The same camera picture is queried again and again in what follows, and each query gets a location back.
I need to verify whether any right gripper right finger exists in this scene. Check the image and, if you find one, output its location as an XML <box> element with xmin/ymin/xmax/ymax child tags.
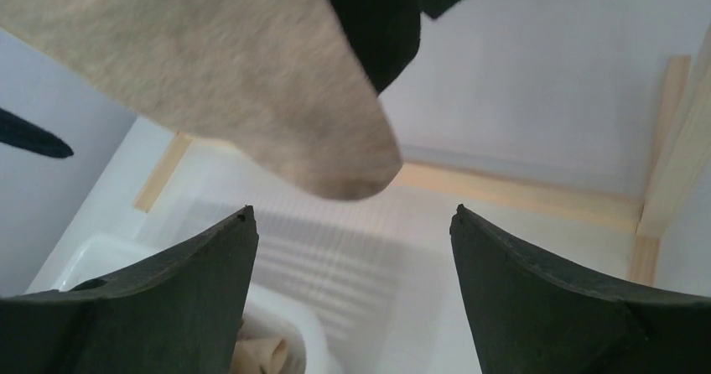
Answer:
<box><xmin>449</xmin><ymin>205</ymin><xmax>710</xmax><ymax>373</ymax></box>

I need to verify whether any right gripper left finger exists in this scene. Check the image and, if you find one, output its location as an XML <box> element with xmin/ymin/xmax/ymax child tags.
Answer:
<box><xmin>1</xmin><ymin>206</ymin><xmax>259</xmax><ymax>373</ymax></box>

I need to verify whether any beige sock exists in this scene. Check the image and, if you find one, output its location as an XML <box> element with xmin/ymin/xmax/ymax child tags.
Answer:
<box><xmin>1</xmin><ymin>0</ymin><xmax>402</xmax><ymax>200</ymax></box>

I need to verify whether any black sock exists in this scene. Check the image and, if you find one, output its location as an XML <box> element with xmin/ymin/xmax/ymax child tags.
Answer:
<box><xmin>329</xmin><ymin>0</ymin><xmax>462</xmax><ymax>93</ymax></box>

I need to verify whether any argyle brown sock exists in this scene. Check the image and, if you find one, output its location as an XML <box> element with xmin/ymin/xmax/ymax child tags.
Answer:
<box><xmin>228</xmin><ymin>319</ymin><xmax>289</xmax><ymax>374</ymax></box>

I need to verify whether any white plastic laundry basket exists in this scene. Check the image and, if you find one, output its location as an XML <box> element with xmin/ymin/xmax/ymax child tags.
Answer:
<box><xmin>26</xmin><ymin>232</ymin><xmax>401</xmax><ymax>374</ymax></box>

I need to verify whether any santa pattern dark sock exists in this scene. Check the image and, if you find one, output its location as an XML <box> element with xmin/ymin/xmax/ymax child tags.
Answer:
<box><xmin>1</xmin><ymin>109</ymin><xmax>74</xmax><ymax>159</ymax></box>

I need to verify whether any wooden drying rack frame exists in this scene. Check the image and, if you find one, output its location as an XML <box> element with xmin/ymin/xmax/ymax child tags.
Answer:
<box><xmin>132</xmin><ymin>27</ymin><xmax>711</xmax><ymax>287</ymax></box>

